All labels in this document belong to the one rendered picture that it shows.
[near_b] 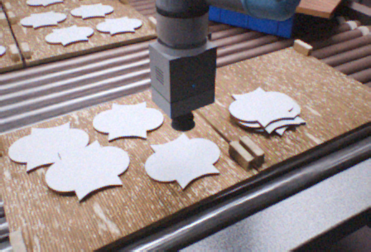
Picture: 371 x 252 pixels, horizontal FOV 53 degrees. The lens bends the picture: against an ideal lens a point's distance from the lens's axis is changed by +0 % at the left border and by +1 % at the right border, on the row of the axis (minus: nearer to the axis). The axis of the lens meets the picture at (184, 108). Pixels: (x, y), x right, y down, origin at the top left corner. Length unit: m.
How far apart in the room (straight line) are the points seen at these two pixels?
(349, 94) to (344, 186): 0.28
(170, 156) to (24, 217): 0.26
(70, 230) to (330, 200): 0.44
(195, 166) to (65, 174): 0.23
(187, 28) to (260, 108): 0.35
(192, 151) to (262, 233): 0.20
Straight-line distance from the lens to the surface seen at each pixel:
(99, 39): 1.17
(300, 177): 0.73
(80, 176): 0.68
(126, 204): 0.64
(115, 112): 0.82
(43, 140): 0.78
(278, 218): 0.66
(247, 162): 0.68
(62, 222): 0.64
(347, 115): 0.88
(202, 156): 0.70
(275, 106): 0.82
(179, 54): 0.53
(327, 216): 0.69
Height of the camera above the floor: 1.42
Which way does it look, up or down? 36 degrees down
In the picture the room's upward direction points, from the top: straight up
